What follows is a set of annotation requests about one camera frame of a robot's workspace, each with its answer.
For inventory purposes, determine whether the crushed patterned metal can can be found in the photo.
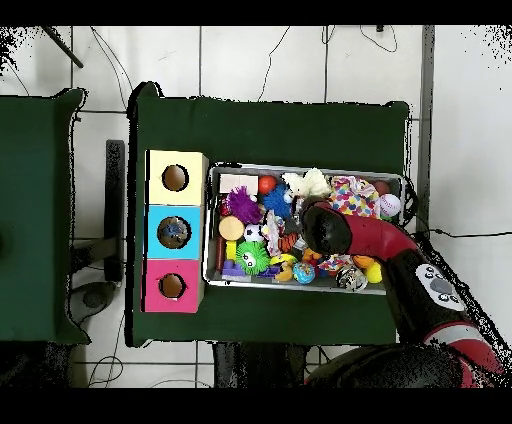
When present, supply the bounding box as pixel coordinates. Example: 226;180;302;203
335;264;369;292

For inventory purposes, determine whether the shallow mesh bin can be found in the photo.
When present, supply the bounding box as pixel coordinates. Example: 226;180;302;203
201;161;405;296

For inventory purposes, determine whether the wooden box with three holes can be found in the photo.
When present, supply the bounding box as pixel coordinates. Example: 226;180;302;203
143;149;210;314

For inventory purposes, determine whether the purple spiky ball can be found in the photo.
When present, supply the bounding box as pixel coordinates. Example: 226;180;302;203
225;186;263;226

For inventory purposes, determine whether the small soccer ball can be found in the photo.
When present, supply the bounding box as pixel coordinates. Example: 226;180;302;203
243;223;265;244

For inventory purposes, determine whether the blue spiky ball with eyes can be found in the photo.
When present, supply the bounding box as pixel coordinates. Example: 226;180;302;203
261;183;295;219

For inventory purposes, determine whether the smooth orange ball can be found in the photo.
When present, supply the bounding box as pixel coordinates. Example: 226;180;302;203
257;175;278;196

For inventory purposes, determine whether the green spiky ball with eyes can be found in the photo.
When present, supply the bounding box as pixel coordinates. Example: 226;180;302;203
234;240;271;277

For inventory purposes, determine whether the globe print ball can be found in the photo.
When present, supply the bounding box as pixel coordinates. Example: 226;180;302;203
292;261;317;285

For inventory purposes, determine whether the dark green table cloth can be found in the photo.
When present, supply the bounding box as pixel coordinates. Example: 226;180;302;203
125;81;411;353

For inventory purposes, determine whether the colourful dotted cloth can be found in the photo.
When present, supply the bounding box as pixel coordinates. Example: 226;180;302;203
329;175;382;219

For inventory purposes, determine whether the yellow ball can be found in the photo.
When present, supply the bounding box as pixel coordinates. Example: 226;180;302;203
365;261;384;284

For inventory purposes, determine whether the white baseball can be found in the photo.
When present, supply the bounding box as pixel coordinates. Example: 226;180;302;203
378;193;402;218

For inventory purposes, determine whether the black upright stand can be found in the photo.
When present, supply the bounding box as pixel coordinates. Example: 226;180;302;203
103;139;126;283

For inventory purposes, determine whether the grey rounded floor base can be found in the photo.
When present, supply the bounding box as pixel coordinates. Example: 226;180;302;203
67;281;117;325

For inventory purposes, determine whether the green covered side table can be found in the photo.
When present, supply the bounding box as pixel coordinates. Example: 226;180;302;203
0;88;91;346

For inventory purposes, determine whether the black tripod leg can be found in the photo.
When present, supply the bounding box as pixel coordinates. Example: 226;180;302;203
41;25;85;69

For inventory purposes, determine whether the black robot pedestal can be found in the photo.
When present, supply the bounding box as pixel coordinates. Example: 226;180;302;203
211;341;311;388

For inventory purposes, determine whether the black power cable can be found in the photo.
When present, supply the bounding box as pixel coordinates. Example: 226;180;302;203
429;227;512;240

